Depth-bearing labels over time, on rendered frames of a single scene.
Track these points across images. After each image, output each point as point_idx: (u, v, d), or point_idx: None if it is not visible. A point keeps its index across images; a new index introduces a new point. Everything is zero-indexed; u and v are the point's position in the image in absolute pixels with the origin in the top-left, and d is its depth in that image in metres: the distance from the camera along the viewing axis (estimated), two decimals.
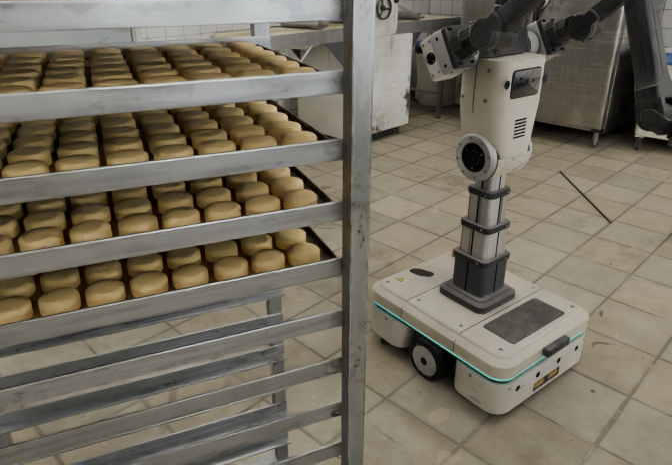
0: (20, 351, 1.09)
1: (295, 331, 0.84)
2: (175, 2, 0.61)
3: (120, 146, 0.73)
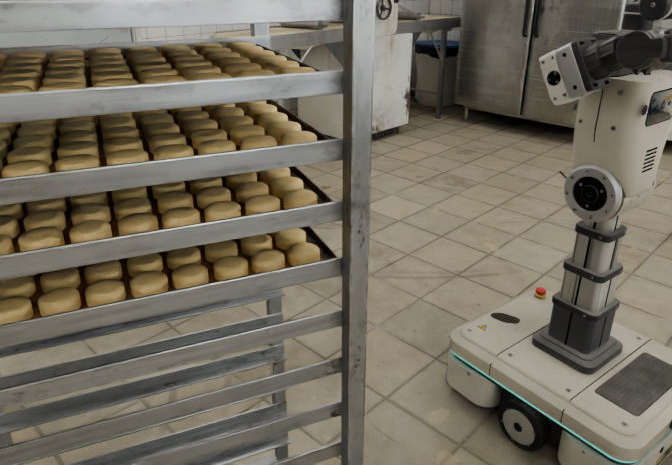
0: (20, 351, 1.09)
1: (295, 331, 0.84)
2: (175, 2, 0.61)
3: (120, 146, 0.73)
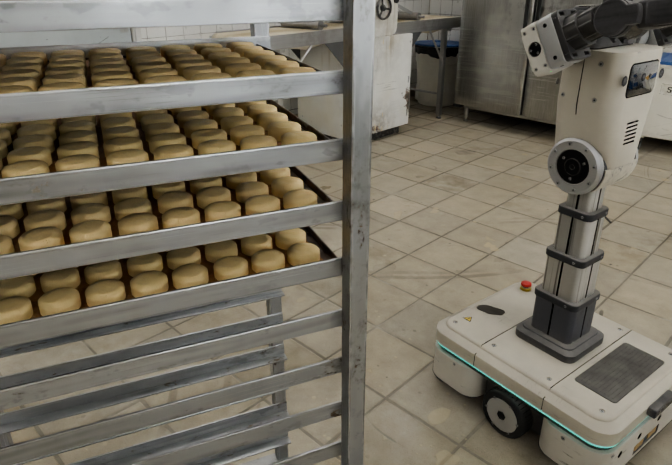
0: (20, 351, 1.09)
1: (295, 331, 0.84)
2: (175, 2, 0.61)
3: (120, 146, 0.73)
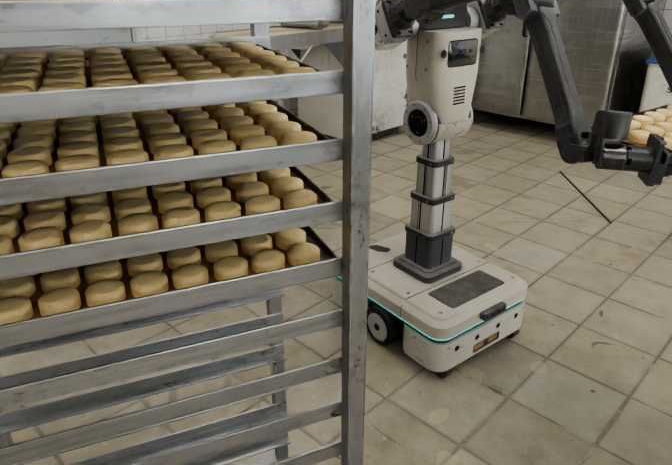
0: (20, 351, 1.09)
1: (295, 331, 0.84)
2: (175, 2, 0.61)
3: (120, 146, 0.73)
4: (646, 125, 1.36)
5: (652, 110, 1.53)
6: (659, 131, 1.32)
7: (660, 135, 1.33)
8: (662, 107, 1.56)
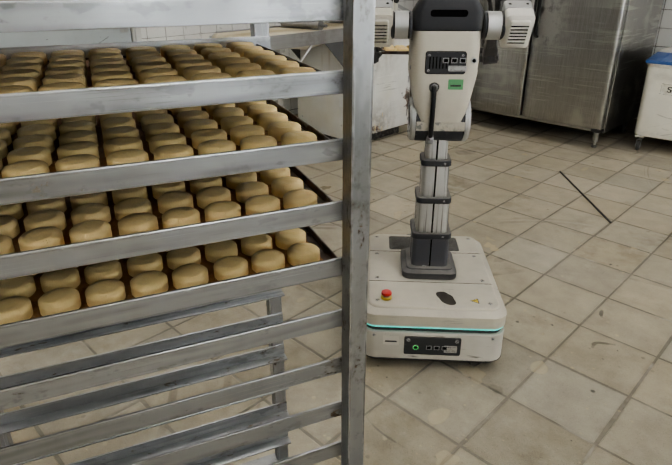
0: (20, 351, 1.09)
1: (295, 331, 0.84)
2: (175, 2, 0.61)
3: (120, 146, 0.73)
4: None
5: (400, 52, 2.59)
6: None
7: None
8: (388, 52, 2.59)
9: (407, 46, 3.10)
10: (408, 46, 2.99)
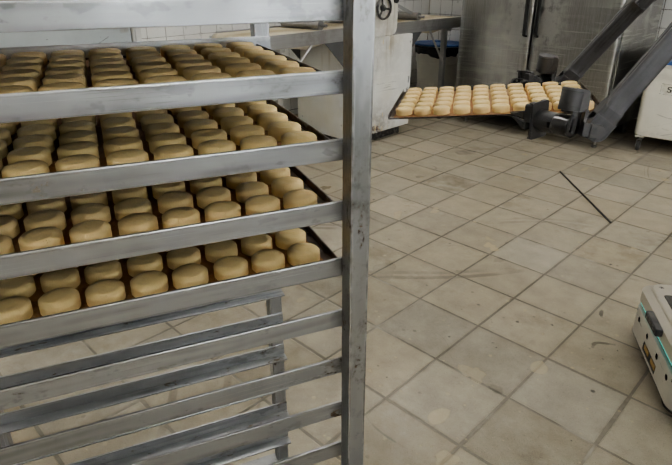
0: (20, 351, 1.09)
1: (295, 331, 0.84)
2: (175, 2, 0.61)
3: (120, 146, 0.73)
4: (560, 86, 1.81)
5: (598, 103, 1.62)
6: (546, 86, 1.83)
7: (545, 89, 1.83)
8: None
9: (411, 102, 1.80)
10: (448, 100, 1.77)
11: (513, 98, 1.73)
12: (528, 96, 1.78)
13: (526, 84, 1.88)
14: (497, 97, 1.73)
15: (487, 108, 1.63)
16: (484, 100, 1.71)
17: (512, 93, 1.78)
